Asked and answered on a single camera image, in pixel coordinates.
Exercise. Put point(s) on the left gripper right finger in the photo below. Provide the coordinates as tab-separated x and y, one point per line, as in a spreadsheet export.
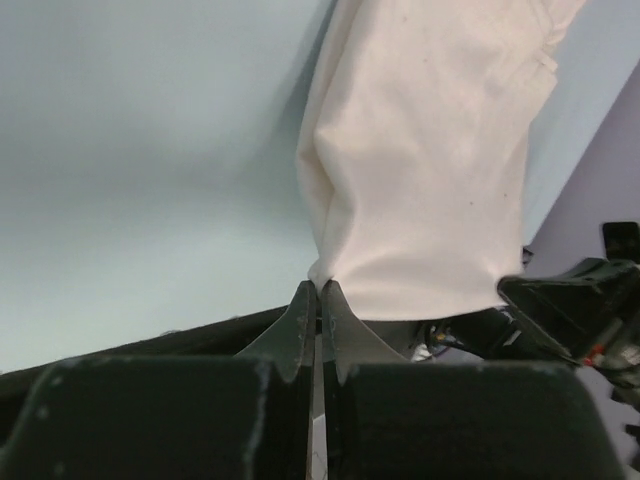
388	418

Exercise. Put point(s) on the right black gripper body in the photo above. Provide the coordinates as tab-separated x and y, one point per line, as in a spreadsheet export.
620	360

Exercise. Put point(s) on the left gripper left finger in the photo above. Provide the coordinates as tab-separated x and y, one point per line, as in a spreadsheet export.
242	416

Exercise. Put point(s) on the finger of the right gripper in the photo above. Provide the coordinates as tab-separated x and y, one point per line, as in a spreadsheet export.
578	314

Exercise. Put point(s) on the cream t shirt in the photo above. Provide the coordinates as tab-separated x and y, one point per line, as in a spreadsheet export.
413	148

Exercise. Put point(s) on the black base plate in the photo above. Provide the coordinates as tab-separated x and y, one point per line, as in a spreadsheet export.
224	337

